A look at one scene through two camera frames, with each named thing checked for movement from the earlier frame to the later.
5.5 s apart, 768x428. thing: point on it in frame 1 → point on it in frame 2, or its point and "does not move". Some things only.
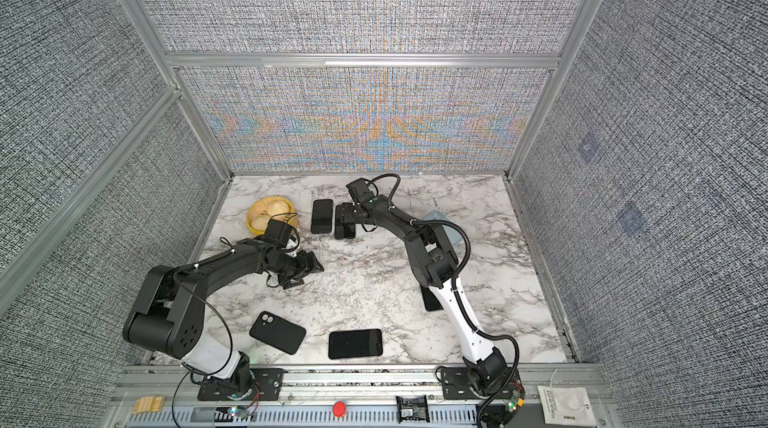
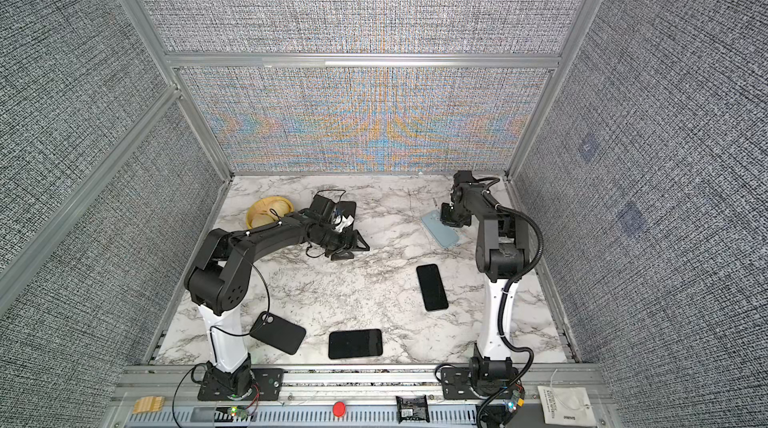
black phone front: x=355 y=343 does not move
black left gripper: x=308 y=264 → x=348 y=246
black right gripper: x=347 y=218 → x=446 y=218
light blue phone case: x=454 y=235 does not move
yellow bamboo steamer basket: x=270 y=208 does not move
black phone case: x=277 y=332 does not move
